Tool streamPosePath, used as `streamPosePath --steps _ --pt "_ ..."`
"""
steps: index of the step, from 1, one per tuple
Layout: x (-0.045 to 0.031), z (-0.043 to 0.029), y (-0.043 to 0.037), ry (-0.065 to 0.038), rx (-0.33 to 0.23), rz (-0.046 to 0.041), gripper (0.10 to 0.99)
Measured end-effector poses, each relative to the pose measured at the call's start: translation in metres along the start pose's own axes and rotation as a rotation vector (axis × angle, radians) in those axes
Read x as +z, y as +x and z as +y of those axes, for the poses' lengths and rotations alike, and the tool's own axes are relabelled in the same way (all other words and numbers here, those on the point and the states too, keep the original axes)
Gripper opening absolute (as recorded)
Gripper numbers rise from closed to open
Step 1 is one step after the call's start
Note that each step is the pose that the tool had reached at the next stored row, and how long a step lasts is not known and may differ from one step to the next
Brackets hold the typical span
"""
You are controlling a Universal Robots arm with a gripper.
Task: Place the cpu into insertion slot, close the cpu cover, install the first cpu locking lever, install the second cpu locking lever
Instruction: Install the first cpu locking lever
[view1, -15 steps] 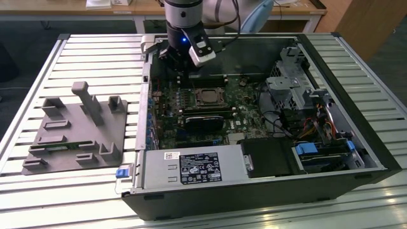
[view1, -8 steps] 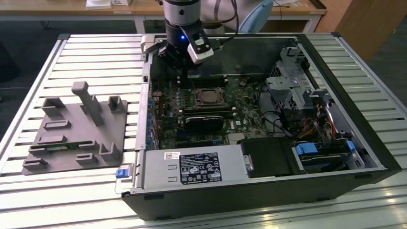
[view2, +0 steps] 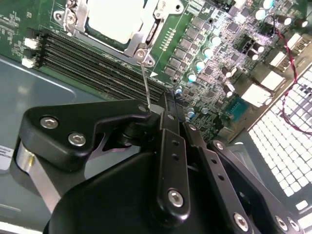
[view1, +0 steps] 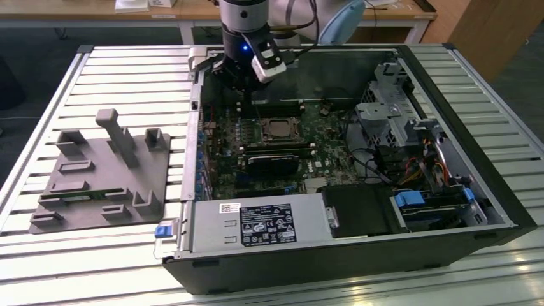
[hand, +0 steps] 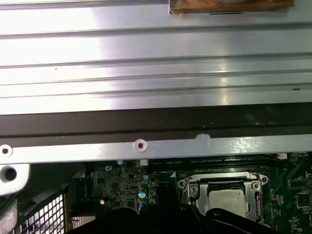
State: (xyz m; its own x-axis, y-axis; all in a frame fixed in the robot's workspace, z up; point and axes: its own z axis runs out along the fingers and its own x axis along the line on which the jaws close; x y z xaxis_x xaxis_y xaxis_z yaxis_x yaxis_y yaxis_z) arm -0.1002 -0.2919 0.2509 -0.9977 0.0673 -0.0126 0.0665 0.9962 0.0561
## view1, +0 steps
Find silver square CPU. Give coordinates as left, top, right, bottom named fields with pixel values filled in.
left=266, top=120, right=294, bottom=135

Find black RAM slot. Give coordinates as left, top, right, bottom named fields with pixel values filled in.
left=244, top=147, right=312, bottom=157
left=244, top=142, right=310, bottom=150

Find wooden desk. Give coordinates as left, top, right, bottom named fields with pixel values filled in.
left=0, top=0, right=438, bottom=45

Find white box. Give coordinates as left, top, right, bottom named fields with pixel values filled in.
left=113, top=0, right=150, bottom=14

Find black graphics card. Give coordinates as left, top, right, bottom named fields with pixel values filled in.
left=245, top=154, right=301, bottom=179

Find green motherboard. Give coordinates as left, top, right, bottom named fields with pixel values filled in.
left=198, top=101, right=366, bottom=201

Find metal disk bay cage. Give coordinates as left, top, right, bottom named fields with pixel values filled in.
left=354, top=62, right=444, bottom=148

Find small silver heatsink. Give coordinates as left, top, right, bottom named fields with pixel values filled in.
left=304, top=177, right=330, bottom=194

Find grey parts rack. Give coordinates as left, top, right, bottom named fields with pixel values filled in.
left=26, top=108, right=173, bottom=236

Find grey power supply unit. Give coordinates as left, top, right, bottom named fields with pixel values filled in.
left=185, top=193, right=333, bottom=253

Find green RAM stick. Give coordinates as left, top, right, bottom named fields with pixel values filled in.
left=53, top=187, right=128, bottom=203

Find black plastic shroud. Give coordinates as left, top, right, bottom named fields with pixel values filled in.
left=320, top=184, right=405, bottom=239

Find blue case latch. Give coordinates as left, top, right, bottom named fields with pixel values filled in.
left=154, top=222, right=177, bottom=239

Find blue disk carrier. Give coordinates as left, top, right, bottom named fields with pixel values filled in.
left=393, top=189, right=425, bottom=212

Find wooden cabinet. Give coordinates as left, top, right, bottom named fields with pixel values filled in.
left=424, top=0, right=544, bottom=83

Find black PC case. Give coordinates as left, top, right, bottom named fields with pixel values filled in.
left=160, top=43, right=537, bottom=296

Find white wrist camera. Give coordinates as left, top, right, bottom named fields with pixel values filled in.
left=241, top=31, right=288, bottom=85

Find orange and yellow wires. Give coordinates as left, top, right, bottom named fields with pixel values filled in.
left=398, top=155, right=452, bottom=186

